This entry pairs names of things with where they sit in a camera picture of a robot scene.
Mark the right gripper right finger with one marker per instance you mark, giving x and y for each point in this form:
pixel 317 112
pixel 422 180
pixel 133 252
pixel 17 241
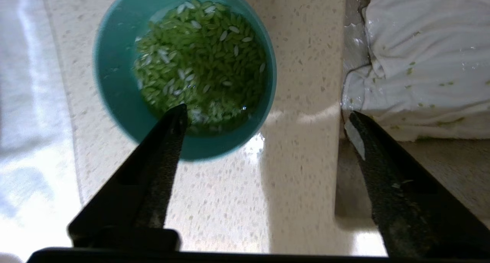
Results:
pixel 413 201

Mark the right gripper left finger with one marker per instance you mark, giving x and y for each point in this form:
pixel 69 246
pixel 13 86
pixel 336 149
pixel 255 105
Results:
pixel 153 178

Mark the teal plastic bowl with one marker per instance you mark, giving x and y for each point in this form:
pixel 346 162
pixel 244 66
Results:
pixel 115 83

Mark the white towel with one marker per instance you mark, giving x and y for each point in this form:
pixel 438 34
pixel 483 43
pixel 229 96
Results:
pixel 30 102

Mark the white cloth with green specks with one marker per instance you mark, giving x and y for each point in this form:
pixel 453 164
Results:
pixel 428 56

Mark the stainless steel sink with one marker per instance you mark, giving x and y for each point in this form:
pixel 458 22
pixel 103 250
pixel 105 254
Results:
pixel 352 44

